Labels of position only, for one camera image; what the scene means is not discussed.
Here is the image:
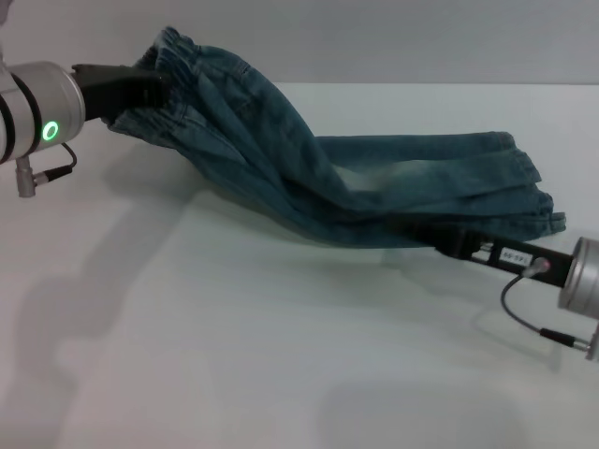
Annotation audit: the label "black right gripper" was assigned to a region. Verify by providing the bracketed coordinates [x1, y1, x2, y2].
[386, 213, 580, 290]

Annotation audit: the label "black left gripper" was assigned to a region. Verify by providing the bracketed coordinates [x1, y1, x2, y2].
[70, 63, 166, 123]

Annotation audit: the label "blue denim shorts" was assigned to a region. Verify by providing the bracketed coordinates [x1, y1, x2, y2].
[108, 26, 567, 249]

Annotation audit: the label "grey cable with black plug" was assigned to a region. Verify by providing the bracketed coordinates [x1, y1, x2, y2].
[499, 272, 592, 350]

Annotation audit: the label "silver cable connector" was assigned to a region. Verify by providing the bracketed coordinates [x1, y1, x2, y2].
[14, 155, 37, 198]
[583, 325, 599, 362]

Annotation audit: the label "silver right cable connector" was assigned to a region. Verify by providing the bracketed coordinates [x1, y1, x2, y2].
[583, 325, 599, 362]

